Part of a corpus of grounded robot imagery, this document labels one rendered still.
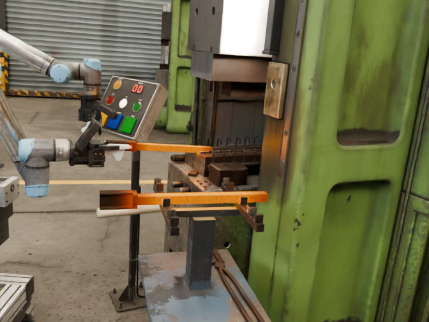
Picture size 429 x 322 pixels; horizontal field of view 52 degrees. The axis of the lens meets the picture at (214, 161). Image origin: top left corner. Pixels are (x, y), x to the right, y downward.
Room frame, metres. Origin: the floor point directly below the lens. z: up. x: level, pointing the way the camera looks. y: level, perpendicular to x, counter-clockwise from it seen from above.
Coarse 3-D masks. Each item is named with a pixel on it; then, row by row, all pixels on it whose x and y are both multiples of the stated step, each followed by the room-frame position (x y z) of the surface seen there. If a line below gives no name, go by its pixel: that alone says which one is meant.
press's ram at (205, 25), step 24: (192, 0) 1.75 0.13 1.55; (216, 0) 1.55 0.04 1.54; (240, 0) 1.53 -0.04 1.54; (264, 0) 1.57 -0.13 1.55; (192, 24) 1.74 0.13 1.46; (216, 24) 1.54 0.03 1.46; (240, 24) 1.54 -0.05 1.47; (264, 24) 1.58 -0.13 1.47; (192, 48) 1.72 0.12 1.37; (216, 48) 1.53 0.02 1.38; (240, 48) 1.54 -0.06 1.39
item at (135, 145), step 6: (132, 144) 1.50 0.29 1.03; (138, 144) 1.50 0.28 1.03; (144, 144) 1.51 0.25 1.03; (150, 144) 1.52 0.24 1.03; (156, 144) 1.54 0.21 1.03; (162, 144) 1.55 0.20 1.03; (168, 144) 1.57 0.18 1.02; (174, 144) 1.59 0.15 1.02; (126, 150) 1.48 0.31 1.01; (132, 150) 1.49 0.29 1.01; (144, 150) 1.51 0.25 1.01; (150, 150) 1.52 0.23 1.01; (156, 150) 1.53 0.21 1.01; (162, 150) 1.54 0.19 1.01; (168, 150) 1.55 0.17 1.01; (174, 150) 1.56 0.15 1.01; (180, 150) 1.57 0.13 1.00; (186, 150) 1.58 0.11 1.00; (192, 150) 1.59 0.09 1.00; (198, 150) 1.60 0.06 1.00; (204, 150) 1.61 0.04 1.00
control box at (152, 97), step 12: (132, 84) 2.08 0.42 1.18; (144, 84) 2.04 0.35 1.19; (156, 84) 1.99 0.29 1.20; (108, 96) 2.13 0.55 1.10; (120, 96) 2.08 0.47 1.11; (132, 96) 2.04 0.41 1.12; (144, 96) 1.99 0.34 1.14; (156, 96) 1.98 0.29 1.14; (120, 108) 2.03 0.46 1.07; (132, 108) 1.99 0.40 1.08; (144, 108) 1.95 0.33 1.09; (156, 108) 1.98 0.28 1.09; (108, 120) 2.04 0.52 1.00; (144, 120) 1.93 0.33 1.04; (108, 132) 2.03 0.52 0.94; (120, 132) 1.95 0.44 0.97; (132, 132) 1.91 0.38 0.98; (144, 132) 1.93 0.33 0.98
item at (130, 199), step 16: (112, 192) 1.03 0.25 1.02; (128, 192) 1.04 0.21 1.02; (176, 192) 1.09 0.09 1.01; (192, 192) 1.10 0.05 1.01; (208, 192) 1.11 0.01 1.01; (224, 192) 1.12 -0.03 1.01; (240, 192) 1.14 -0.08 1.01; (256, 192) 1.15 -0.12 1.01; (112, 208) 1.02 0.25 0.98; (128, 208) 1.03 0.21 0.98
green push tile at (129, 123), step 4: (124, 120) 1.97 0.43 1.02; (128, 120) 1.95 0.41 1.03; (132, 120) 1.94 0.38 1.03; (136, 120) 1.93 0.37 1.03; (124, 124) 1.95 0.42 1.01; (128, 124) 1.94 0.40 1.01; (132, 124) 1.93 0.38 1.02; (120, 128) 1.95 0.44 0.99; (124, 128) 1.94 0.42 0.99; (128, 128) 1.92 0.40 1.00; (132, 128) 1.91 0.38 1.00; (124, 132) 1.93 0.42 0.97; (128, 132) 1.91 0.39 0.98
